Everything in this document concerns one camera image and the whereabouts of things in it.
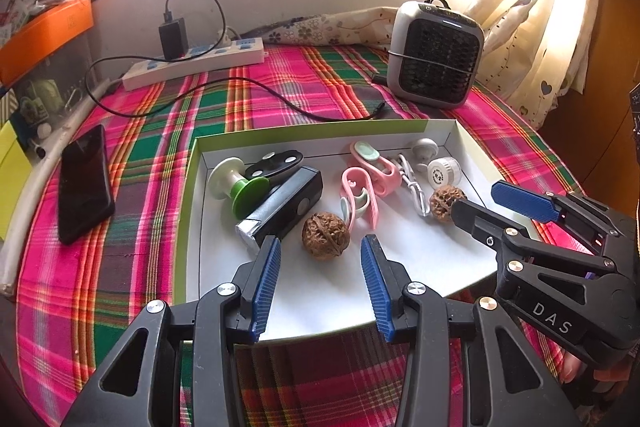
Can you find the green printed mug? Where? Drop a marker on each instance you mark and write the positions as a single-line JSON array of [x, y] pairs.
[[42, 99]]

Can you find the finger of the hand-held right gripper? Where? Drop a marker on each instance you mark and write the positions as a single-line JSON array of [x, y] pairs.
[[520, 202], [472, 219]]

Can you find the cream heart pattern curtain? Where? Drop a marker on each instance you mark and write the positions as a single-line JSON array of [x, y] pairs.
[[550, 32]]

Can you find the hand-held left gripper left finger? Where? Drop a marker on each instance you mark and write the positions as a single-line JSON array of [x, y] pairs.
[[265, 287]]

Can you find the black rectangular device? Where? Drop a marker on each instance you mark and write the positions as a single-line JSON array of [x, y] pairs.
[[290, 202]]

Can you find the pink green plaid blanket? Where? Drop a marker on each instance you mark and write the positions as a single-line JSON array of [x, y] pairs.
[[140, 147]]

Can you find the person's right hand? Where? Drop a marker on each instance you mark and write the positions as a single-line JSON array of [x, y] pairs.
[[572, 364]]

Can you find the black and white suction holder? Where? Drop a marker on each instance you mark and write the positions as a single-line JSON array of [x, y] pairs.
[[277, 163]]

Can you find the white round cylinder device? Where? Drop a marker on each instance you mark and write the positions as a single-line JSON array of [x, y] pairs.
[[442, 172]]

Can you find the black charger adapter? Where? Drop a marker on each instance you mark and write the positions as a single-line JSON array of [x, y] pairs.
[[172, 37]]

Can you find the pink clip with green button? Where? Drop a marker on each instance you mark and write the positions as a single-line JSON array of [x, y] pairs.
[[385, 174]]

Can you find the white power strip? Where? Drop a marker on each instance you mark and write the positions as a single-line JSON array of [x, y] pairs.
[[200, 59]]

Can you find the grey space heater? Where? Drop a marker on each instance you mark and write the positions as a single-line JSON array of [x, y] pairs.
[[435, 57]]

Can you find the green and white cardboard box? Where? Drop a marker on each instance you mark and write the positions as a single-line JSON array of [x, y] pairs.
[[320, 299]]

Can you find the yellow green box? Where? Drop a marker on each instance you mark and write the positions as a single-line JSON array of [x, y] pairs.
[[10, 167]]

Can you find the white and green spool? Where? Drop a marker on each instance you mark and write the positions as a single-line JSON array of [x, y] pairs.
[[250, 194]]

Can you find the black heater plug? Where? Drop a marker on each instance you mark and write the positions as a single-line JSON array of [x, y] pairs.
[[378, 77]]

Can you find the orange box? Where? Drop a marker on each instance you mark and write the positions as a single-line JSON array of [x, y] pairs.
[[45, 34]]

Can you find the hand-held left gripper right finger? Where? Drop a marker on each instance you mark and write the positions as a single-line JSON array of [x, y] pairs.
[[377, 292]]

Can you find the black smartphone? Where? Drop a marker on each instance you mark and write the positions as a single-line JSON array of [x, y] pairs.
[[85, 187]]

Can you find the white round suction hook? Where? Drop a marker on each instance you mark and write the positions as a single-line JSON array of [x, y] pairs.
[[425, 148]]

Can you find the pink clip curled hook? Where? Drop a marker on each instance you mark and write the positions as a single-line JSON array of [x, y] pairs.
[[350, 179]]

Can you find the brown walnut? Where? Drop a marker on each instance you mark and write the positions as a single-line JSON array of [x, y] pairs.
[[325, 237], [442, 203]]

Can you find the floral cloth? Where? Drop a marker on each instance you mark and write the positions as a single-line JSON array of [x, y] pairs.
[[325, 29]]

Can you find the person's right forearm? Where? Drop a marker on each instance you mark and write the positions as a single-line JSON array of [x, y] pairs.
[[612, 374]]

